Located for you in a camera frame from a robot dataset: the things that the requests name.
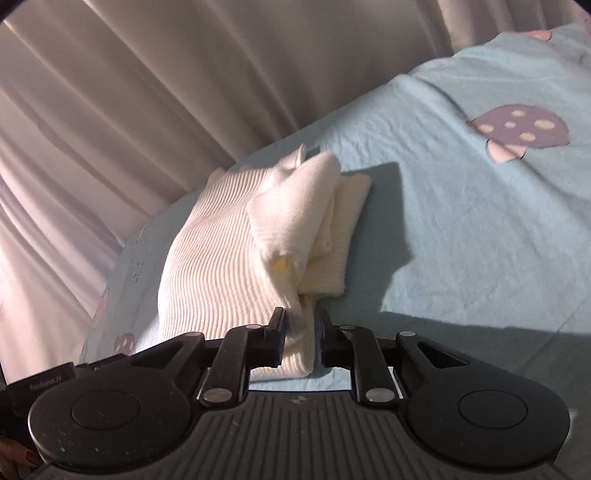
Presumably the light blue printed bedsheet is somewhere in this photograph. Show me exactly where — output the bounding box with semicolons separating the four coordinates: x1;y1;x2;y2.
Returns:
78;21;591;432

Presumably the white knit sweater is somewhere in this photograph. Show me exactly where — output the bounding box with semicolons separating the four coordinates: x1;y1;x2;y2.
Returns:
157;144;373;380

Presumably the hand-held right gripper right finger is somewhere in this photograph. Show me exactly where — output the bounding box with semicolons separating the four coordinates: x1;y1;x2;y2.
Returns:
314;308;468;407

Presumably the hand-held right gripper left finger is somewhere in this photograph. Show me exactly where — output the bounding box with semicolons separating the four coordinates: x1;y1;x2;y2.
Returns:
126;307;287;407

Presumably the white curtain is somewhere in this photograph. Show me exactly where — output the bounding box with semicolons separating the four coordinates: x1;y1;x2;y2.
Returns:
0;0;591;386

